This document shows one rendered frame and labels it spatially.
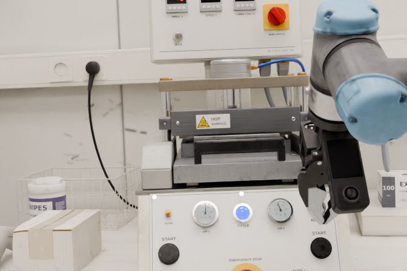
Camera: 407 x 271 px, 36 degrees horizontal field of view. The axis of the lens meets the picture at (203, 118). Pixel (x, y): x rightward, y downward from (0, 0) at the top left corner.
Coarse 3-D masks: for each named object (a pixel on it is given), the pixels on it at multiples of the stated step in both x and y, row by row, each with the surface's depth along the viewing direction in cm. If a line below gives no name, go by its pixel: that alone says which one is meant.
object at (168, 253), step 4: (168, 244) 98; (164, 248) 98; (168, 248) 98; (172, 248) 98; (160, 252) 98; (164, 252) 98; (168, 252) 98; (172, 252) 98; (176, 252) 98; (160, 256) 98; (164, 256) 98; (168, 256) 98; (172, 256) 98; (176, 256) 98; (164, 260) 98; (168, 260) 97; (172, 260) 98
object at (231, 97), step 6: (222, 90) 121; (228, 90) 120; (234, 90) 120; (240, 90) 121; (222, 96) 121; (228, 96) 120; (234, 96) 120; (240, 96) 121; (228, 102) 120; (234, 102) 120; (240, 102) 121; (228, 108) 120; (264, 132) 113; (270, 132) 113; (276, 132) 113; (282, 132) 113; (288, 132) 113; (180, 138) 113; (186, 138) 113; (192, 138) 113
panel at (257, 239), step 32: (192, 192) 102; (224, 192) 102; (256, 192) 102; (288, 192) 102; (160, 224) 100; (192, 224) 100; (224, 224) 100; (256, 224) 100; (288, 224) 100; (192, 256) 98; (224, 256) 98; (256, 256) 98; (288, 256) 98; (320, 256) 98
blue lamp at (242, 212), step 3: (237, 207) 101; (240, 207) 100; (243, 207) 100; (246, 207) 100; (237, 210) 100; (240, 210) 100; (243, 210) 100; (246, 210) 100; (249, 210) 101; (237, 213) 100; (240, 213) 100; (243, 213) 100; (246, 213) 100; (249, 213) 100; (237, 216) 100; (240, 216) 100; (243, 216) 100; (246, 216) 100; (240, 219) 100; (243, 219) 100
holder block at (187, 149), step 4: (184, 140) 120; (288, 140) 114; (180, 144) 114; (184, 144) 114; (188, 144) 114; (192, 144) 114; (288, 144) 114; (184, 148) 114; (188, 148) 114; (192, 148) 114; (288, 148) 114; (184, 152) 114; (188, 152) 114; (192, 152) 114; (288, 152) 114; (184, 156) 114; (188, 156) 114; (192, 156) 114
